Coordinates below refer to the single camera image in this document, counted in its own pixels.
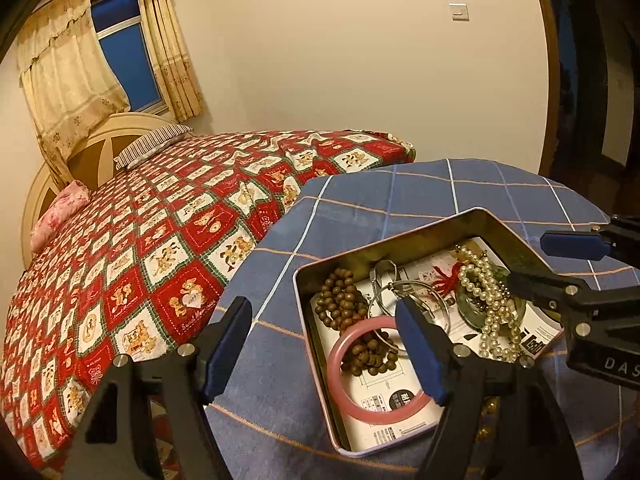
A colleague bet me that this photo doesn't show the pink bangle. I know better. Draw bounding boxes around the pink bangle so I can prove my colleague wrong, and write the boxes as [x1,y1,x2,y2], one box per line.
[324,315,432,426]

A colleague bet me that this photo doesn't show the white pearl necklace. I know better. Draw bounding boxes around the white pearl necklace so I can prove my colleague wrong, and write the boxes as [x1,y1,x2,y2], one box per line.
[454,244,524,363]

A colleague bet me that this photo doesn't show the red cord pendant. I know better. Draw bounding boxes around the red cord pendant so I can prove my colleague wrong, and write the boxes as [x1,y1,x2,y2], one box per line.
[431,262,463,298]

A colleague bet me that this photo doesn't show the thin silver bangle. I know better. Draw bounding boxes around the thin silver bangle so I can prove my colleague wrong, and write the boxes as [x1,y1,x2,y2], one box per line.
[360,276,452,362]

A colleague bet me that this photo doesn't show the brown wooden bead necklace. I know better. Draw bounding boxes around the brown wooden bead necklace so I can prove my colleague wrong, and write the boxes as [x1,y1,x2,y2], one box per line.
[313,266,400,377]

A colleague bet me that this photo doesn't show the printed paper leaflet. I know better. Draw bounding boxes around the printed paper leaflet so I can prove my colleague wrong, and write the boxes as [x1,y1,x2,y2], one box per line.
[309,235,564,453]

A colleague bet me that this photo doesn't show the gold metal tin box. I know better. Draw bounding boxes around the gold metal tin box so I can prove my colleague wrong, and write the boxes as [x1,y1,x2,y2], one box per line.
[292,206,569,460]

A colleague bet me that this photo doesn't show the blue plaid tablecloth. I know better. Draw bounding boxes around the blue plaid tablecloth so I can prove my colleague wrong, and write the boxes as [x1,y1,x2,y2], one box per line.
[206,159,639,479]

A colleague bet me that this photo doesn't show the red patterned bedspread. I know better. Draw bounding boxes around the red patterned bedspread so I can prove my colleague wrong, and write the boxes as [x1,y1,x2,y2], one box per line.
[1,130,416,479]

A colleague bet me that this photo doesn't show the pink floral pillow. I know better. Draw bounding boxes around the pink floral pillow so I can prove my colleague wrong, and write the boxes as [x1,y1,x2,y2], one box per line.
[29,180,91,254]

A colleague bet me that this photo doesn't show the striped grey pillow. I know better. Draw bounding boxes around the striped grey pillow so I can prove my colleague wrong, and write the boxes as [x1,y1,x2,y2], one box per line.
[114,124,193,171]

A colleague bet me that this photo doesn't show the cream wooden headboard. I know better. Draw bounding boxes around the cream wooden headboard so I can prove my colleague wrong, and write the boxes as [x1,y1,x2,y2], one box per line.
[21,112,175,268]

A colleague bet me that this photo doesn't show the cream curtain left panel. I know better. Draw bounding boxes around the cream curtain left panel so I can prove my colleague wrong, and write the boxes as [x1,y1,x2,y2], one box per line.
[17,0,130,188]

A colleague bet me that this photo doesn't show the cream curtain panel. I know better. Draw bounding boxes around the cream curtain panel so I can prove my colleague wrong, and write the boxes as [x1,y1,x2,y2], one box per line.
[137,0,204,122]
[17,0,130,188]

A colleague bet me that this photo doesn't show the cream curtain right panel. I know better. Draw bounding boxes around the cream curtain right panel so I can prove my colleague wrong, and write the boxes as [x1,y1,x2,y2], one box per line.
[137,0,204,122]

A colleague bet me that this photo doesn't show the window with blue blind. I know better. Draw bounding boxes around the window with blue blind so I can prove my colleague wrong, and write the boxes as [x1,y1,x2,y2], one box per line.
[91,0,168,115]

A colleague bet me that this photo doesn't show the white wall switch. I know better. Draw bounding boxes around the white wall switch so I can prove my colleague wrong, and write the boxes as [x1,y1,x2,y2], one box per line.
[449,2,470,22]

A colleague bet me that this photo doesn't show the dark wooden door frame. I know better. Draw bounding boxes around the dark wooden door frame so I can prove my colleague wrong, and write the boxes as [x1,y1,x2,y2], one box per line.
[539,0,561,177]

